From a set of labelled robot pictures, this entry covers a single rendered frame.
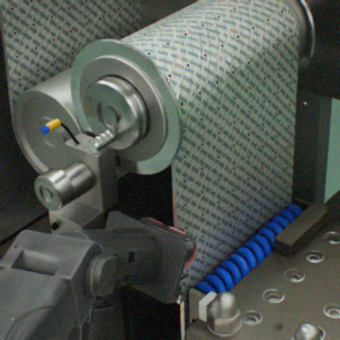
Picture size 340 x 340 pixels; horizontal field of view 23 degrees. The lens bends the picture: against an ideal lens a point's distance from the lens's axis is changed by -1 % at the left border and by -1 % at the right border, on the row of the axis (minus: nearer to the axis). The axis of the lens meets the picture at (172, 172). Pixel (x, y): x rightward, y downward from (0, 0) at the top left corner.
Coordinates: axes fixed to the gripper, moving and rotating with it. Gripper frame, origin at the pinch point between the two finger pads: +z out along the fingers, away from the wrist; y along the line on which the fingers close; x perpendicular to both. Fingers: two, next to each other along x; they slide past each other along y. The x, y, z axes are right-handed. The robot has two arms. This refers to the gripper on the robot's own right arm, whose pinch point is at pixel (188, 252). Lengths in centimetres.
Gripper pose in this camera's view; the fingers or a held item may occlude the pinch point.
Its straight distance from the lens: 94.7
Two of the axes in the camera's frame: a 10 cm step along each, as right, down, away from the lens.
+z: 5.6, 0.4, 8.3
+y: 7.8, 3.1, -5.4
